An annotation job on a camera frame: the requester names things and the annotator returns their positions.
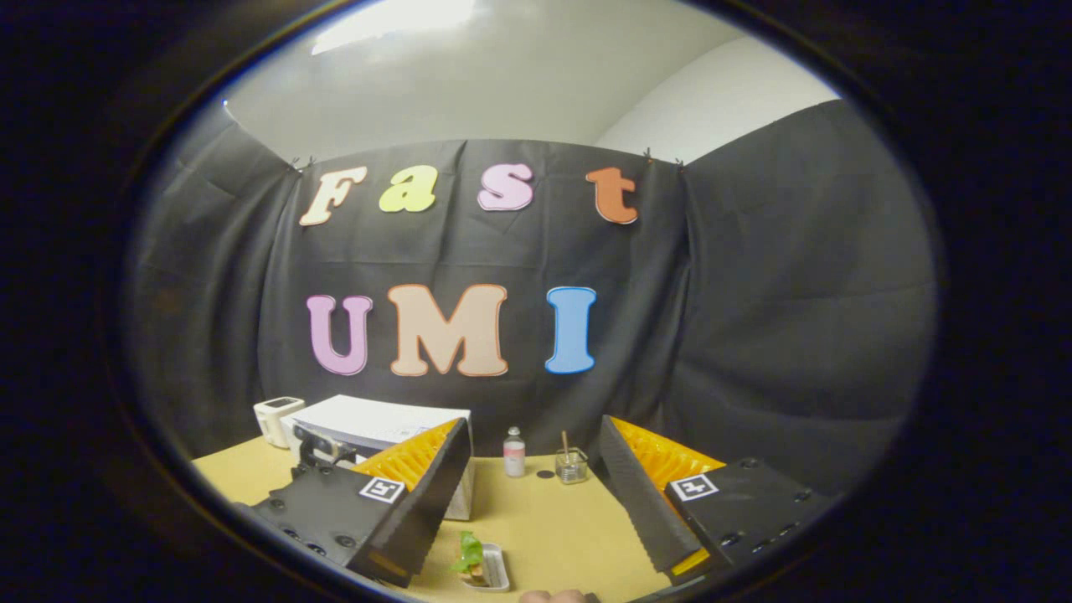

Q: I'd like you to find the glass jar with stick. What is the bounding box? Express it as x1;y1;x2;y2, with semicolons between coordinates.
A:
555;431;590;485

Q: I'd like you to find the small white toaster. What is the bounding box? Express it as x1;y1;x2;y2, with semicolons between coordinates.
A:
253;397;306;449

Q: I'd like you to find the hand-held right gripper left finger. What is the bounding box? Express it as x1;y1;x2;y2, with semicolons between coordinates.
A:
237;416;472;589

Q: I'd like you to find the white microwave oven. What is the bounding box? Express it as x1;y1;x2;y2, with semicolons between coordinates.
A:
281;394;477;522

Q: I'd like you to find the white rectangular food tray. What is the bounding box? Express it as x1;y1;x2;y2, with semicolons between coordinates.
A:
459;542;512;593

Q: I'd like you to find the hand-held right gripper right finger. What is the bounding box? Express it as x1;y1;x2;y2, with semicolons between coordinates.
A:
598;415;838;587

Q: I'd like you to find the toast sandwich with lettuce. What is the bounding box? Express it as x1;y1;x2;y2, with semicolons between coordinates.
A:
448;531;492;585

